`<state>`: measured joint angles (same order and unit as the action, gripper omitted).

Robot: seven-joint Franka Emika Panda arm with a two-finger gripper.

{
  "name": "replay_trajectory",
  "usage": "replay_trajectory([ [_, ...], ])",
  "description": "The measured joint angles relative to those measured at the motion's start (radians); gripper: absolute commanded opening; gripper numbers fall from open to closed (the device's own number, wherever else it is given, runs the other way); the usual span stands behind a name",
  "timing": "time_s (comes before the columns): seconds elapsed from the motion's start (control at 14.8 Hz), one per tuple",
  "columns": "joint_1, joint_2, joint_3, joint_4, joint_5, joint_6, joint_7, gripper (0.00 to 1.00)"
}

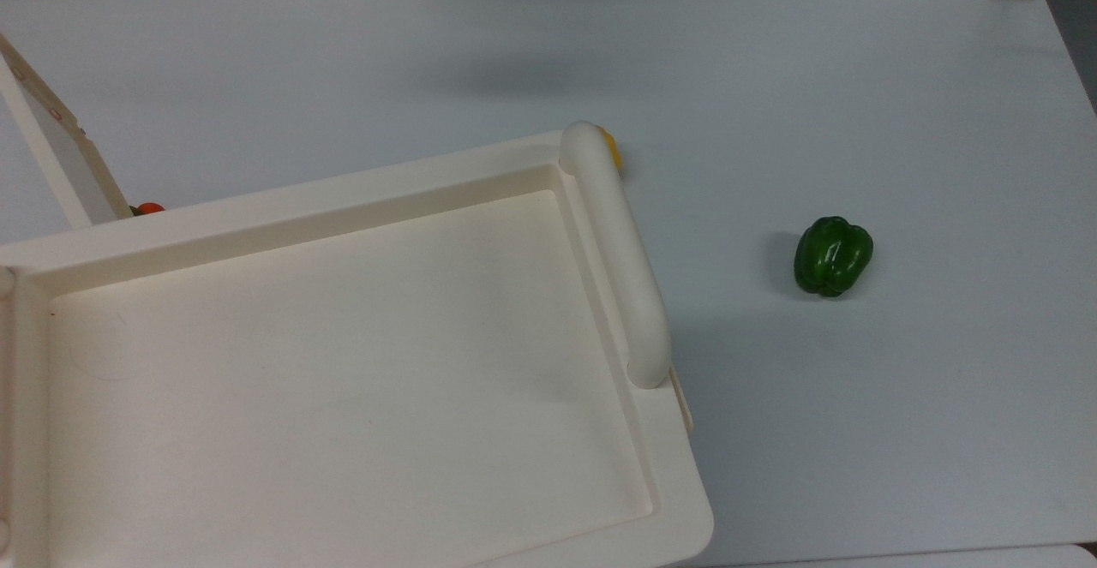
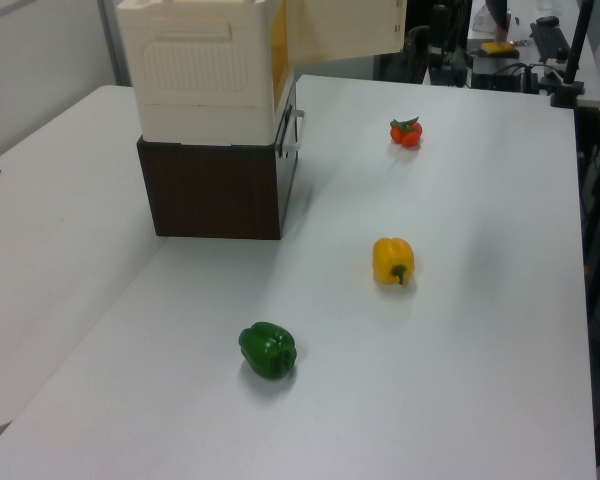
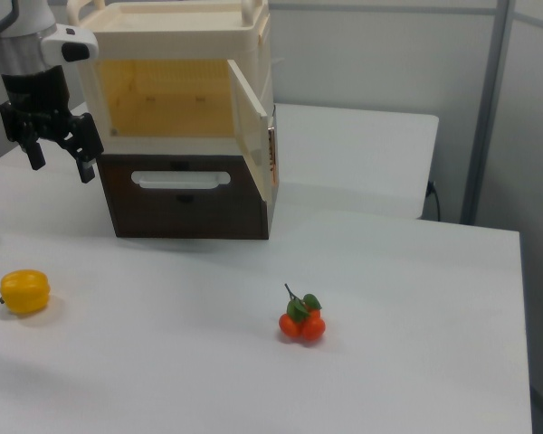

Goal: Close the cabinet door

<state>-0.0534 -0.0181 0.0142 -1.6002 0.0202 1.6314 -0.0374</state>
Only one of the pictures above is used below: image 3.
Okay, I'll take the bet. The orange tomato cluster with leaves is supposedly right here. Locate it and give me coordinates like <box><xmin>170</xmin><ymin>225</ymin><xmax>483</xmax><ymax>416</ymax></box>
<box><xmin>277</xmin><ymin>282</ymin><xmax>328</xmax><ymax>343</ymax></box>

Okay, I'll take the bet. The yellow bell pepper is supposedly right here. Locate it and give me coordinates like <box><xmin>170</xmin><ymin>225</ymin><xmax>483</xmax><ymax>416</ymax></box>
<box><xmin>0</xmin><ymin>269</ymin><xmax>52</xmax><ymax>316</ymax></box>

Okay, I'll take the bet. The copper side bracket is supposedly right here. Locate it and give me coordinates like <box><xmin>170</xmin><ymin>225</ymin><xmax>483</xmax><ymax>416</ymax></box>
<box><xmin>266</xmin><ymin>105</ymin><xmax>281</xmax><ymax>187</ymax></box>

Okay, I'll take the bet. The cream cabinet door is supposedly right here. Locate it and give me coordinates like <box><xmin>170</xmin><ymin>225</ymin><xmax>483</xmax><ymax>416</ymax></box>
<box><xmin>226</xmin><ymin>59</ymin><xmax>273</xmax><ymax>204</ymax></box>

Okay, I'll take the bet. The grey partition post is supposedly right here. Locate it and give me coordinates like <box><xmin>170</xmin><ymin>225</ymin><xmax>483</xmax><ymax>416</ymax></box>
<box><xmin>460</xmin><ymin>0</ymin><xmax>515</xmax><ymax>226</ymax></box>

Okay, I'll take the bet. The black wall cable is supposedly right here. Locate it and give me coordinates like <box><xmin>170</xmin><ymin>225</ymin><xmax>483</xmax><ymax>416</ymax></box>
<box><xmin>426</xmin><ymin>180</ymin><xmax>443</xmax><ymax>222</ymax></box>

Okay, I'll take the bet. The dark brown drawer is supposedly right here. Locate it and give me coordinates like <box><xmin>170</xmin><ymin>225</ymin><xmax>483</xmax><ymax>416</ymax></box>
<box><xmin>96</xmin><ymin>153</ymin><xmax>281</xmax><ymax>241</ymax></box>

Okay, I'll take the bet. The cream plastic tray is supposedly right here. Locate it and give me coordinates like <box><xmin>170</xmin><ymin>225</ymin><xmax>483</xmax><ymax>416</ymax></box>
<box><xmin>66</xmin><ymin>0</ymin><xmax>281</xmax><ymax>204</ymax></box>

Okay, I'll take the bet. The white drawer handle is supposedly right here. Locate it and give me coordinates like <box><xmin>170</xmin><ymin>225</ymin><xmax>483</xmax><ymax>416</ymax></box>
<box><xmin>130</xmin><ymin>169</ymin><xmax>233</xmax><ymax>191</ymax></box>

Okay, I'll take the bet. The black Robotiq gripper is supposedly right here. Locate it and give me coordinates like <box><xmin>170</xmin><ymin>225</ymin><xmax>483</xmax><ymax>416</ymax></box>
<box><xmin>0</xmin><ymin>65</ymin><xmax>106</xmax><ymax>184</ymax></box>

